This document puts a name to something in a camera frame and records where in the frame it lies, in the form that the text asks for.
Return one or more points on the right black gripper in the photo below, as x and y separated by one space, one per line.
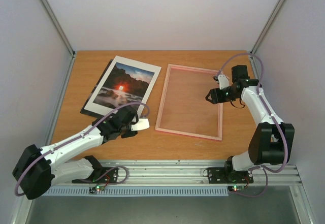
216 96

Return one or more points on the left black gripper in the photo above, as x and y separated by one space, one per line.
132 135

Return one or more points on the sunset landscape photo white border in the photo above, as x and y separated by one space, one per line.
123 81

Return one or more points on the pink wooden picture frame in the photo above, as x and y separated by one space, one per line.
162 99

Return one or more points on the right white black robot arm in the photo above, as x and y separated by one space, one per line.
271 143

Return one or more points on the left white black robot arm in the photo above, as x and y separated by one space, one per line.
39 168

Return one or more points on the left small circuit board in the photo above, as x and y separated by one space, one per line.
97 189

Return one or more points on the small circuit board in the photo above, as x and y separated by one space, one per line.
97 189
236 188

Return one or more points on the right small circuit board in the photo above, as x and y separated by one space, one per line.
236 188

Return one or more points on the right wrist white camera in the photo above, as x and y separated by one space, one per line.
223 81

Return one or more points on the wrist white camera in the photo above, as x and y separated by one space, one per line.
223 81
142 124

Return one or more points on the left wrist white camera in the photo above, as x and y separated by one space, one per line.
142 124

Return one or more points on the aluminium front rail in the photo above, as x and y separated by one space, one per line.
192 173

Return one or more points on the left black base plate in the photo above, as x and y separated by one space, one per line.
111 174

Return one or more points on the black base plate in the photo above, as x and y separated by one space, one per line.
221 176
111 174

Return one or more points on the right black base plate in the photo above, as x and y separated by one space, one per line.
221 176

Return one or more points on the grey slotted cable duct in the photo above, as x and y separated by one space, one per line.
139 191

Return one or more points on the right aluminium corner post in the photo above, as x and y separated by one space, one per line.
271 20

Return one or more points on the aluminium corner post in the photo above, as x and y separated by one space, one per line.
47 7
271 20

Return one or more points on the left aluminium corner post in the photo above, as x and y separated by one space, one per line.
47 7

